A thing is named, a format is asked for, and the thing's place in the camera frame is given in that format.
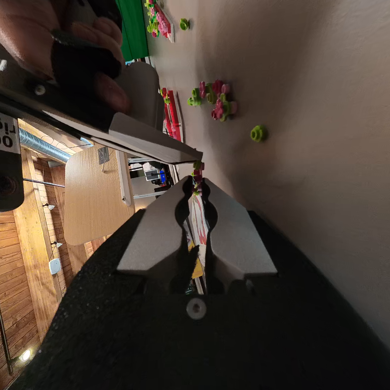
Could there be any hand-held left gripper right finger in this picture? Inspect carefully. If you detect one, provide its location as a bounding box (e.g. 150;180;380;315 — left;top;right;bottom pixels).
202;178;278;294

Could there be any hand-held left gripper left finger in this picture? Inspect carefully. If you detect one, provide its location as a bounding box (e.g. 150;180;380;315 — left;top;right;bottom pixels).
117;176;200;287

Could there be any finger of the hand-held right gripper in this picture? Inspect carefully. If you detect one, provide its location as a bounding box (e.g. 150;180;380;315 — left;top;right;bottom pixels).
108;112;204;164
91;136;180;166

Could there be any pink branch lego flower piece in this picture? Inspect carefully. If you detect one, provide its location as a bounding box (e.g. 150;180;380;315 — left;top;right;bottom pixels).
190;160;205;195

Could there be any red heart lego section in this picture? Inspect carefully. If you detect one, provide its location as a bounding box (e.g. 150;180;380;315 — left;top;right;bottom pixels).
160;87;185;143

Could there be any lego instruction booklet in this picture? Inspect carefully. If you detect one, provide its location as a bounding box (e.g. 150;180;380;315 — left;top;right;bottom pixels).
183;192;211;294

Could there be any pink lime lego flower cluster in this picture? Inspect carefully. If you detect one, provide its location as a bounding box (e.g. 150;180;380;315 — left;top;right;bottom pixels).
187;80;238;122

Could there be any person's right hand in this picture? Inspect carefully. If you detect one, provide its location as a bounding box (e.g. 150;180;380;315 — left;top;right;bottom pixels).
0;0;133;115

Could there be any thin metal rod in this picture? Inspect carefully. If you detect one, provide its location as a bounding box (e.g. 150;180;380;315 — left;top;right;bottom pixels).
23;178;66;188

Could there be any green panel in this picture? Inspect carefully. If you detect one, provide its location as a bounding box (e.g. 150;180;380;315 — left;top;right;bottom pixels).
116;0;150;60

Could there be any white metal table frame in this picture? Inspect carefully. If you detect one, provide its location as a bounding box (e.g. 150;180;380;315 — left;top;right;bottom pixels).
117;151;133;206

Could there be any silver duct pipe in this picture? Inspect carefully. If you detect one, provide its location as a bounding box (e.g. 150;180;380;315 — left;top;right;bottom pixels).
18;127;72;163

